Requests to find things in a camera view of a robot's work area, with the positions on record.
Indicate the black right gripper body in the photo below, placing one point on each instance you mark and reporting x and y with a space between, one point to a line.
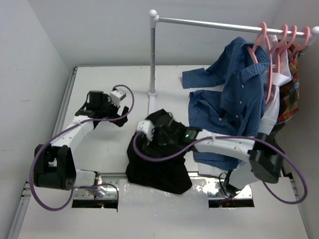
160 139

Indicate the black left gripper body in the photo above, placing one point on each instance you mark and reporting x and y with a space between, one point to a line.
115 112

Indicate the black shirt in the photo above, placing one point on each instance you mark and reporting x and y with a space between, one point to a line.
169 175

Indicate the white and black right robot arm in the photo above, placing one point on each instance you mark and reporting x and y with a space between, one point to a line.
260 159

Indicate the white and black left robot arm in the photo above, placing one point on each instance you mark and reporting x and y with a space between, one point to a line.
55 165

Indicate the blue checkered shirt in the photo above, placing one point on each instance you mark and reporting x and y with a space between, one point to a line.
229 97

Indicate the red plaid shirt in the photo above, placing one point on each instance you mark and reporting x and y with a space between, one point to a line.
289 94

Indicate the white shirt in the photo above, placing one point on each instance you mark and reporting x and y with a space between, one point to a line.
271 111

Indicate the pink hanger holding white shirt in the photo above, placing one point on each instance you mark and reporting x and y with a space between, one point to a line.
274 52

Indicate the white front cover board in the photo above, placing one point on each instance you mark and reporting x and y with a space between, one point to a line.
145 213

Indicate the silver and white clothes rack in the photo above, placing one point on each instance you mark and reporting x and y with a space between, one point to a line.
310 36

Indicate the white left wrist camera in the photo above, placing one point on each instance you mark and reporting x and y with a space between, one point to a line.
117 96

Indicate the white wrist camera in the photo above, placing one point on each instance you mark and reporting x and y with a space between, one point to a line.
147 128
117 96

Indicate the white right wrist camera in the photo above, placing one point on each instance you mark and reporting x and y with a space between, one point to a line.
147 128

